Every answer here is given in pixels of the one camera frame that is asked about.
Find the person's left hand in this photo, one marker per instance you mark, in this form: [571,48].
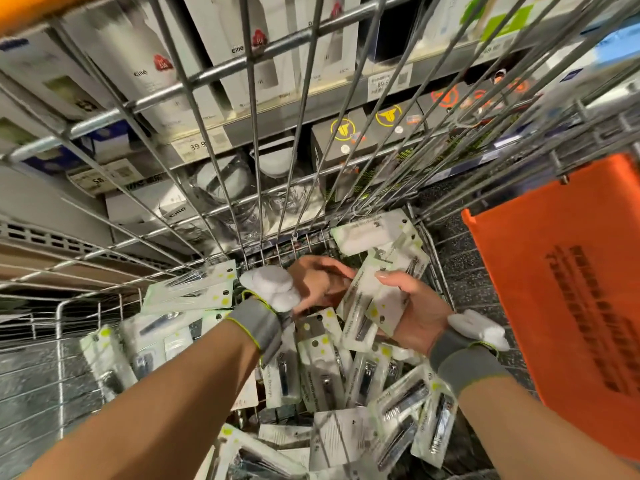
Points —
[318,283]

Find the person's right hand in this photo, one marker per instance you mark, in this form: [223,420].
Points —
[420,313]

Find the white carded nail clipper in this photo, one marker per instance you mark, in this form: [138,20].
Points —
[368,300]

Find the pile of packets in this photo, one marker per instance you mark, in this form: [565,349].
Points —
[330,385]

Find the person's left forearm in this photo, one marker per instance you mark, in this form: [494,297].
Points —
[150,415]

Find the person's right forearm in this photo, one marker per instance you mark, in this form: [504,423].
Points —
[550,435]

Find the large white product box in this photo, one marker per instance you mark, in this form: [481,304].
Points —
[270,45]

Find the grey kitchenware shelf unit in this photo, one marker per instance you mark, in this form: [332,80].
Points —
[60,195]

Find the small white product box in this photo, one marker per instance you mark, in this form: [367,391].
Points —
[130,60]

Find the grey wrist tracker band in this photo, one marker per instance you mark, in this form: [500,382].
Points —
[262,305]
[468,355]

